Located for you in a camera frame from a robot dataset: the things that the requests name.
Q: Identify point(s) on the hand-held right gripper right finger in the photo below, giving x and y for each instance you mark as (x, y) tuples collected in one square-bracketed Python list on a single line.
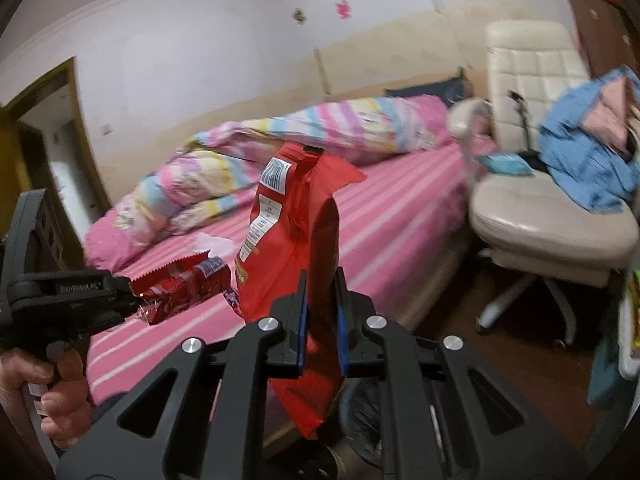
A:
[(341, 340)]

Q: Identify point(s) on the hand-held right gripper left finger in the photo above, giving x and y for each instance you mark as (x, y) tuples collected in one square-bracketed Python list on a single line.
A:
[(301, 320)]

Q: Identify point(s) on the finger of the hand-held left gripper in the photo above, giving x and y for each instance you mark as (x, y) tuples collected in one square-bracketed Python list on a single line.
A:
[(117, 285), (117, 312)]

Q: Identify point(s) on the red foil wrapper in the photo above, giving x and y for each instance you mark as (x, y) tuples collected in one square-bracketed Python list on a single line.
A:
[(185, 285)]

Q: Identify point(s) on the red snack bag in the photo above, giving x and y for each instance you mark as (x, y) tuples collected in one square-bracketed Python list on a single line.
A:
[(295, 240)]

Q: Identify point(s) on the person's left hand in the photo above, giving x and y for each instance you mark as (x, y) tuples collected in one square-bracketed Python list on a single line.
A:
[(65, 410)]

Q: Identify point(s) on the purple white wrapper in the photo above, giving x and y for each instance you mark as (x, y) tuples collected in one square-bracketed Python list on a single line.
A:
[(234, 302)]

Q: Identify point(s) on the pastel printed quilt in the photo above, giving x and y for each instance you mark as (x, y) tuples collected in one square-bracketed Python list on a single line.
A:
[(210, 175)]

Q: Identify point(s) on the pink striped bed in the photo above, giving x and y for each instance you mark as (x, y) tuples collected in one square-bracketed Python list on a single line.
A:
[(390, 200)]

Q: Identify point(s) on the cream leather office chair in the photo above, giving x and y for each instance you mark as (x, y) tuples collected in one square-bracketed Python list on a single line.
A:
[(530, 220)]

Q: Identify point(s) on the teal packet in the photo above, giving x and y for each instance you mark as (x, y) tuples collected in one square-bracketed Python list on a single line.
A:
[(502, 164)]

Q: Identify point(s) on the teal cloth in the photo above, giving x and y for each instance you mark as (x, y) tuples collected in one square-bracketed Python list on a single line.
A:
[(605, 370)]

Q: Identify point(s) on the dark blue pillow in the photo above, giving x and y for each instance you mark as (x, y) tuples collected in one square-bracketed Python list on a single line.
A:
[(450, 91)]

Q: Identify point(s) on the black thin stand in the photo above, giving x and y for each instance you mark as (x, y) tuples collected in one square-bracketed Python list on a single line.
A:
[(524, 125)]

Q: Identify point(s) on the blue garment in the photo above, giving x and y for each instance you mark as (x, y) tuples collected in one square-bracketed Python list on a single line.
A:
[(580, 160)]

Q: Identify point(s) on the pink garment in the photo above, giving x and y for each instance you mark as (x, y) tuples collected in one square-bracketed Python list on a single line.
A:
[(607, 110)]

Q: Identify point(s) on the brown wooden wardrobe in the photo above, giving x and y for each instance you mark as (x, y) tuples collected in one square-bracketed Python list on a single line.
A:
[(600, 35)]

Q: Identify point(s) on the yellow wooden door frame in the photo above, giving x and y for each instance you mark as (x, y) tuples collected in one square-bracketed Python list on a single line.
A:
[(82, 105)]

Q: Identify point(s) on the small brown wall sticker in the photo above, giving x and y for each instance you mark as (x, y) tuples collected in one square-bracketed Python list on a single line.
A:
[(299, 16)]

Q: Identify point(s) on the pink flower wall sticker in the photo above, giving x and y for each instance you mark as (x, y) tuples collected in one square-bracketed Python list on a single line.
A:
[(343, 8)]

